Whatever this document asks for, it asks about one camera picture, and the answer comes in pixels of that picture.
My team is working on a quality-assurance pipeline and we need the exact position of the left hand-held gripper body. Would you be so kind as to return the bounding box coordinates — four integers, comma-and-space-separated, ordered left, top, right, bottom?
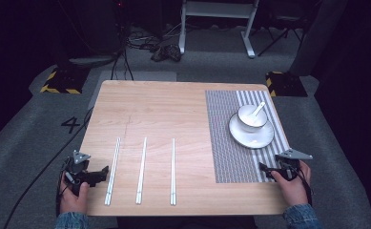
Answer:
63, 150, 93, 196

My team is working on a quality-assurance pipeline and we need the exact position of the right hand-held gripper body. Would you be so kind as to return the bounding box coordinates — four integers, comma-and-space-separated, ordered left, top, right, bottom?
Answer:
275, 148, 314, 182

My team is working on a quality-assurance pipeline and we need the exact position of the white plate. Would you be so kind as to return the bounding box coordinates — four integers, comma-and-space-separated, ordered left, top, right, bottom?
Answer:
228, 112, 276, 150

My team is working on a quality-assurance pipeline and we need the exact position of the white chopstick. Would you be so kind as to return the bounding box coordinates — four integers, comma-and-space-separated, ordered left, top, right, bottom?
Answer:
134, 136, 147, 205
137, 136, 148, 205
107, 137, 122, 206
104, 136, 120, 205
169, 137, 175, 206
172, 137, 177, 206

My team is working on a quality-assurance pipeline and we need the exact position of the person's right hand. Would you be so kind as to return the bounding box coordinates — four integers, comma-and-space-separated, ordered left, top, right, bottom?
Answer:
270, 159, 312, 208

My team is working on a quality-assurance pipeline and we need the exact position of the person's left hand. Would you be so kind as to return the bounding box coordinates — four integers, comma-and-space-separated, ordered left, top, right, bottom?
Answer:
58, 180, 91, 215

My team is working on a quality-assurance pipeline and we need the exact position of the grey striped woven placemat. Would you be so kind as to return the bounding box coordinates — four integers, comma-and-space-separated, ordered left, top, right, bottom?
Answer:
204, 90, 291, 184

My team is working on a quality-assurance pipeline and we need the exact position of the white bowl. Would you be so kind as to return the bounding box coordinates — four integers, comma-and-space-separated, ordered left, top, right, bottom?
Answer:
237, 104, 269, 134

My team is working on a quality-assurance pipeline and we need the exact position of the white ceramic spoon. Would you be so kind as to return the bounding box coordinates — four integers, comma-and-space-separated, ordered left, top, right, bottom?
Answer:
245, 101, 266, 126

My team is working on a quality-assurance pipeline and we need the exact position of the black yellow striped stand base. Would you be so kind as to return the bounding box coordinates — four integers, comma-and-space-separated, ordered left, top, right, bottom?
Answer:
39, 64, 91, 95
265, 70, 309, 98

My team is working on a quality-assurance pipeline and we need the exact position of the person's dark lap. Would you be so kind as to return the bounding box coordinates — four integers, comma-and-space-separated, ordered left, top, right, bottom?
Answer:
115, 216, 256, 229

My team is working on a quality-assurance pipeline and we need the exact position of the grey slanted column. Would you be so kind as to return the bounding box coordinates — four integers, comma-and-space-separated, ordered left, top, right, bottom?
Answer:
287, 0, 350, 77

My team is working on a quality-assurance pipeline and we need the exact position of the dark crumpled cloth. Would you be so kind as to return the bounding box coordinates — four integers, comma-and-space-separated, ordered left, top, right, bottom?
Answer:
150, 43, 183, 63

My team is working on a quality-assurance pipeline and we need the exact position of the black folding tripod stand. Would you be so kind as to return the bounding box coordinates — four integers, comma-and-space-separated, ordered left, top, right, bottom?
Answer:
257, 12, 305, 58

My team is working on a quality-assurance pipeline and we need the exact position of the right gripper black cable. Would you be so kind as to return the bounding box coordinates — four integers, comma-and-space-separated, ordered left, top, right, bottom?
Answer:
292, 165, 315, 206

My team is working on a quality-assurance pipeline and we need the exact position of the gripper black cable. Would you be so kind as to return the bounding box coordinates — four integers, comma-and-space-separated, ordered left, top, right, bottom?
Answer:
55, 158, 74, 218
292, 165, 315, 206

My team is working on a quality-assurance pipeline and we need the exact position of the long black floor cable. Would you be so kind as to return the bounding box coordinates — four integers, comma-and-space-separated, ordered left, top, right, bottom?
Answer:
2, 106, 94, 229

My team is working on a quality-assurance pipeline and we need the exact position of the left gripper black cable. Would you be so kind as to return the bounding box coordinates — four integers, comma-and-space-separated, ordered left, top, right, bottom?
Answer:
55, 158, 74, 218

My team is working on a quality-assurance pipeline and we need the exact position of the black stand with cables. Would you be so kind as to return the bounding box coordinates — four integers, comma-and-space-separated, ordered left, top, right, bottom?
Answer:
109, 0, 135, 81

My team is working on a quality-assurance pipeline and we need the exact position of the tangle of floor cables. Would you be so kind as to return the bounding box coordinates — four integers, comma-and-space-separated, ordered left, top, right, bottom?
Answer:
125, 27, 181, 52

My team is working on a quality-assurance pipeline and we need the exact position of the white metal desk frame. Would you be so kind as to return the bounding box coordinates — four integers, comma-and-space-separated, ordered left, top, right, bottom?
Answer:
178, 0, 260, 59

